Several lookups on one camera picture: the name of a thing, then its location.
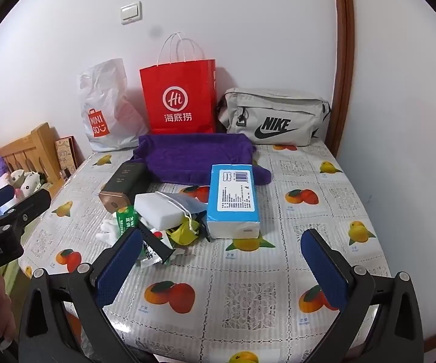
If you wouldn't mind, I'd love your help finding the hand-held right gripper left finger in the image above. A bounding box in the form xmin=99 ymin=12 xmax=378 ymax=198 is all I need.
xmin=17 ymin=227 xmax=154 ymax=363

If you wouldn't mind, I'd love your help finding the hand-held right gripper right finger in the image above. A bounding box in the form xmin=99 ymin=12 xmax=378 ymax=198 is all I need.
xmin=300 ymin=228 xmax=436 ymax=363

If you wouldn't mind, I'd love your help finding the white glove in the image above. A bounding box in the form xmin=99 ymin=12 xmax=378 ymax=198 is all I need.
xmin=96 ymin=217 xmax=122 ymax=246

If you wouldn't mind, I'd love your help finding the dark green packet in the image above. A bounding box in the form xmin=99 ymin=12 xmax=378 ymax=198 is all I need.
xmin=116 ymin=205 xmax=140 ymax=243

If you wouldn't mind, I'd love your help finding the white sponge block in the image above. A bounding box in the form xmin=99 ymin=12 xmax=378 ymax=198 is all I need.
xmin=134 ymin=193 xmax=183 ymax=231

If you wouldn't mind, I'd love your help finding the yellow pouch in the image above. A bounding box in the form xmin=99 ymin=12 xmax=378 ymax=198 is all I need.
xmin=165 ymin=215 xmax=203 ymax=248

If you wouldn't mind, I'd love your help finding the mesh drawstring pouch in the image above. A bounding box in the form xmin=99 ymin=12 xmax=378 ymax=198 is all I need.
xmin=155 ymin=191 xmax=208 ymax=231

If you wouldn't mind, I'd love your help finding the white plush toy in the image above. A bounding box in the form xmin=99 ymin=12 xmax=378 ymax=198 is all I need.
xmin=10 ymin=169 xmax=50 ymax=197

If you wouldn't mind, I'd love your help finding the wooden headboard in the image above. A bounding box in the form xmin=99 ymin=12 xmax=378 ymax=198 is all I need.
xmin=0 ymin=123 xmax=65 ymax=197

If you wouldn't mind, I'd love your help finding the brown patterned book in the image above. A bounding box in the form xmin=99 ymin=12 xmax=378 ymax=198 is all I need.
xmin=54 ymin=136 xmax=79 ymax=172

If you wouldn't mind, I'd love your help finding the dark green box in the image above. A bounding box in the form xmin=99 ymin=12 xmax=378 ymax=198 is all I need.
xmin=98 ymin=162 xmax=150 ymax=214

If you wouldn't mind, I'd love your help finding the fruit print tablecloth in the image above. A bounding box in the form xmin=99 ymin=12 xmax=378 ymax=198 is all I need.
xmin=4 ymin=142 xmax=393 ymax=363

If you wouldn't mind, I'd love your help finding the blue tissue pack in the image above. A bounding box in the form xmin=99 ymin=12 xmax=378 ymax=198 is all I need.
xmin=206 ymin=164 xmax=262 ymax=240

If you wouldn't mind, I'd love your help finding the purple towel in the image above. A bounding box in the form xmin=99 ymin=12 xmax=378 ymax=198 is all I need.
xmin=133 ymin=133 xmax=272 ymax=186

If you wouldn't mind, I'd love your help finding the white plastic shopping bag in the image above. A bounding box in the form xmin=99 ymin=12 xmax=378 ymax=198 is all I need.
xmin=80 ymin=58 xmax=148 ymax=152

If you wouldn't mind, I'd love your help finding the grey waist bag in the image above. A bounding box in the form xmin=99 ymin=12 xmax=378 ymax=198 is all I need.
xmin=216 ymin=88 xmax=332 ymax=147

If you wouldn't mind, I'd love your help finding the red paper bag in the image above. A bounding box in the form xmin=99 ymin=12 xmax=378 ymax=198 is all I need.
xmin=139 ymin=32 xmax=217 ymax=136

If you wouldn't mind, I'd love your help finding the wooden door frame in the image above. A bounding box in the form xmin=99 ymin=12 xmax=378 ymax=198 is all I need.
xmin=332 ymin=0 xmax=355 ymax=159

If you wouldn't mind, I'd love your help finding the white light switch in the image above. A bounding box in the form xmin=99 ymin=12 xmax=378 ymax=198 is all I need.
xmin=120 ymin=2 xmax=142 ymax=25

